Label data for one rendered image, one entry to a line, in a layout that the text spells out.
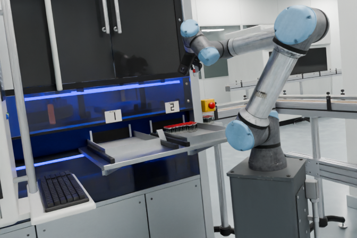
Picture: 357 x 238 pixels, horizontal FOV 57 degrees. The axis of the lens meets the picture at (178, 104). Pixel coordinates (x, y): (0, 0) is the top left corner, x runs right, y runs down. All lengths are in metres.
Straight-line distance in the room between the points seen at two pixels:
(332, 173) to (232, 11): 6.21
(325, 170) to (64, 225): 1.59
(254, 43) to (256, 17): 7.21
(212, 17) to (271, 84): 6.63
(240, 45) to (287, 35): 0.31
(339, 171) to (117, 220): 1.35
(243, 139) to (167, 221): 0.92
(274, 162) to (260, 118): 0.24
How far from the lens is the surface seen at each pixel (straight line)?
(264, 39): 1.29
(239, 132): 1.19
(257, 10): 8.59
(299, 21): 1.06
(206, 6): 7.69
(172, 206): 1.95
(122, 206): 1.82
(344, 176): 2.26
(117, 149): 1.46
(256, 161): 1.34
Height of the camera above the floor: 1.19
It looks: 5 degrees down
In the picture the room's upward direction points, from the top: 6 degrees counter-clockwise
